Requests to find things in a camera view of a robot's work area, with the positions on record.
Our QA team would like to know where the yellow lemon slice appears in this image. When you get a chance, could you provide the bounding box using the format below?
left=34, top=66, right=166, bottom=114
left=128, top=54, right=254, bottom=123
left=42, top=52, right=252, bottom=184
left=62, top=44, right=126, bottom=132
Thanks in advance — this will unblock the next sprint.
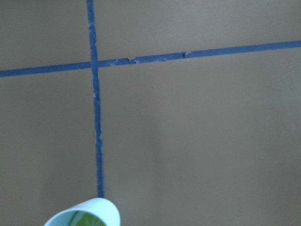
left=69, top=211, right=105, bottom=226

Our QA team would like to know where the light blue cup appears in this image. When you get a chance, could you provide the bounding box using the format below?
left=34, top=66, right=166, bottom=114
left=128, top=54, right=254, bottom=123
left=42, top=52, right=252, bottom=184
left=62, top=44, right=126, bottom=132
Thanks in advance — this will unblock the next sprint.
left=45, top=198, right=120, bottom=226

